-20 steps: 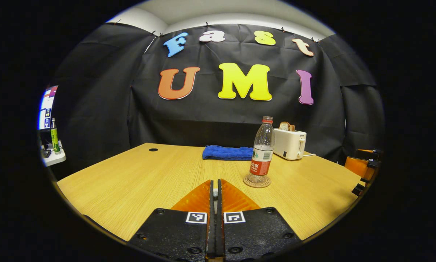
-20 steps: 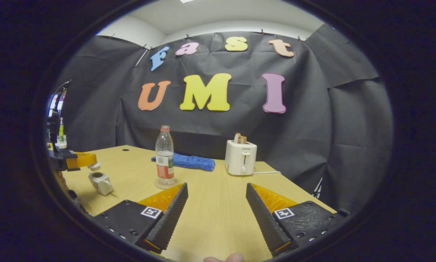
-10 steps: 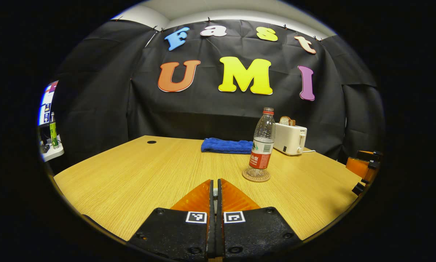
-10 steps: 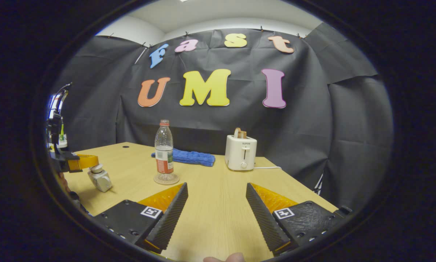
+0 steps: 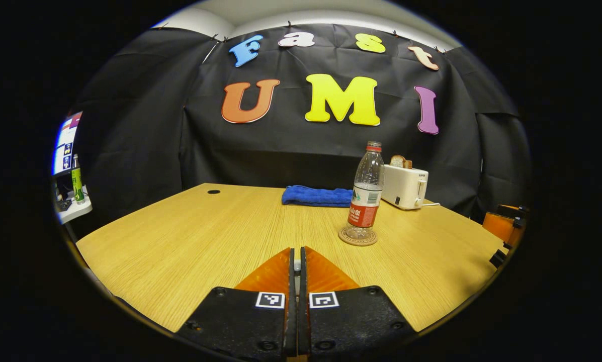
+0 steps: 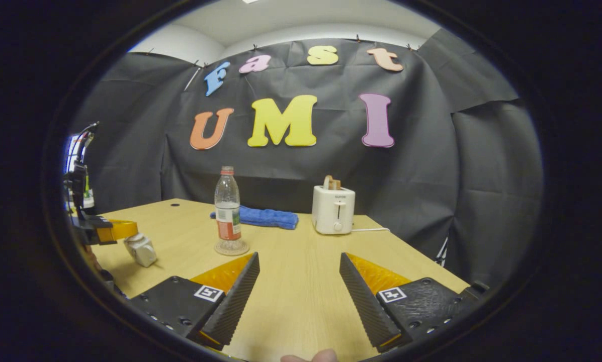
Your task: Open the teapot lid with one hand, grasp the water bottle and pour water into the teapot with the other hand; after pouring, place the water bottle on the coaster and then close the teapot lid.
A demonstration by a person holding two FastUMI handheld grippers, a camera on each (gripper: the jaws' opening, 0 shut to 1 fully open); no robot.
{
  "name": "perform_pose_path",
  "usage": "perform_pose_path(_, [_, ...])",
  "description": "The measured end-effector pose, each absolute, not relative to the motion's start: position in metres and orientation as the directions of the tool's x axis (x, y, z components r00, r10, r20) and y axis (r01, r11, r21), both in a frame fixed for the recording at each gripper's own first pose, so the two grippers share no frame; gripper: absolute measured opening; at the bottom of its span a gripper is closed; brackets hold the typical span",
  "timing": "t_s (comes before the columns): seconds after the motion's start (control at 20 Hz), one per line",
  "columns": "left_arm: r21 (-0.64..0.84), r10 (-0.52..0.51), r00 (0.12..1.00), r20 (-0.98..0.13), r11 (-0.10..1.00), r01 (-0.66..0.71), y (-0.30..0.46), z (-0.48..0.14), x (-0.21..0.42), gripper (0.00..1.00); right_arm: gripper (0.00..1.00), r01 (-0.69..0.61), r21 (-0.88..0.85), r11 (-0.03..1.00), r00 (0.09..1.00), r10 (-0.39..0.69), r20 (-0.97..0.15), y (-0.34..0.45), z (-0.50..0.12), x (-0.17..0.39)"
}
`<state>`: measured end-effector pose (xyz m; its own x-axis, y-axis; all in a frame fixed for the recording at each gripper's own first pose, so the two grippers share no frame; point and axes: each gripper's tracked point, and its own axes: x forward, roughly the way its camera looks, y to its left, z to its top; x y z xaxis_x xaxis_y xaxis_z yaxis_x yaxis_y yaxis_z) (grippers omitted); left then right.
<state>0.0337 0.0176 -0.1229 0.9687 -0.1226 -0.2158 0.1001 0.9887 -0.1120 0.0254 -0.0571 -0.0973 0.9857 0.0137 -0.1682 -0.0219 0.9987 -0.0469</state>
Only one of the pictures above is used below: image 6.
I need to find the blue towel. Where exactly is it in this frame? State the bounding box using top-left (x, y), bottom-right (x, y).
top-left (210, 205), bottom-right (299, 230)

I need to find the white toaster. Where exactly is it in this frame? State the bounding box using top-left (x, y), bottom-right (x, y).
top-left (311, 185), bottom-right (356, 235)

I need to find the clear plastic water bottle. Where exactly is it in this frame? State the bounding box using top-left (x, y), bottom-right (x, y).
top-left (214, 166), bottom-right (242, 254)

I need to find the white ceramic teacup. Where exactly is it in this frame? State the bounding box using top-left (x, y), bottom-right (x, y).
top-left (124, 233), bottom-right (157, 267)

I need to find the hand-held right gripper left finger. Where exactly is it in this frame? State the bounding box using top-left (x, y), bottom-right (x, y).
top-left (129, 252), bottom-right (260, 350)

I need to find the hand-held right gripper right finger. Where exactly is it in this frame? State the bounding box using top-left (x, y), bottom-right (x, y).
top-left (339, 252), bottom-right (490, 352)

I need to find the computer monitor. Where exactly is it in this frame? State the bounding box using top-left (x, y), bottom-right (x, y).
top-left (65, 133), bottom-right (88, 174)

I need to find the round wooden coaster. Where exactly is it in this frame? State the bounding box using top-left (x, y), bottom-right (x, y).
top-left (214, 240), bottom-right (250, 256)

